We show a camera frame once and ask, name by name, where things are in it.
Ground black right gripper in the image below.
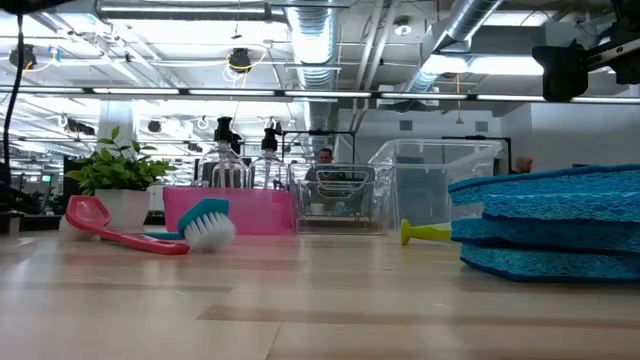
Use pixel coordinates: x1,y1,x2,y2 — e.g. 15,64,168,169
531,0,640,104

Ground silver spiral air duct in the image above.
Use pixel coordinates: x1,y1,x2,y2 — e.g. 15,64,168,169
285,0,341,132
404,0,504,94

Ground large clear plastic bin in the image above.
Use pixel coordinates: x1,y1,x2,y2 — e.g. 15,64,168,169
368,138,504,234

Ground red plastic tray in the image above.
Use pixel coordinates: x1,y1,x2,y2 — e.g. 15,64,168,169
162,186,296,236

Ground person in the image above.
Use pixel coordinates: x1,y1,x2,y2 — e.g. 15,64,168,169
304,147,349,182
509,154,535,175

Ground red spoon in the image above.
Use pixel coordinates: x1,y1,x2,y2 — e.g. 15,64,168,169
64,194,191,257

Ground small clear plastic bin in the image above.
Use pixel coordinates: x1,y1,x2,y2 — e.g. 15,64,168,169
289,162,397,236

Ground blue dish brush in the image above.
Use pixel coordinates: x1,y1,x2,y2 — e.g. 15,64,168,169
142,198,237,254

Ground green plant in white pot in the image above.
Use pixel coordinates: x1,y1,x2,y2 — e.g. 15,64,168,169
64,126,177,231

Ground blue sponge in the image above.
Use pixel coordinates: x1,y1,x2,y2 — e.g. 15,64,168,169
482,192,640,225
448,163,640,207
459,243,640,285
451,217,640,255

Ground black ceiling device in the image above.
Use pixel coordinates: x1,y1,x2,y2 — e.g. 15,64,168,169
8,43,37,70
228,47,254,75

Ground long ceiling light strip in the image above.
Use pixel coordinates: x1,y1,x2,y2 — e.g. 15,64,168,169
0,85,640,104

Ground green dish brush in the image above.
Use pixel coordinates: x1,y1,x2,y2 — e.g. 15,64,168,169
399,218,454,246

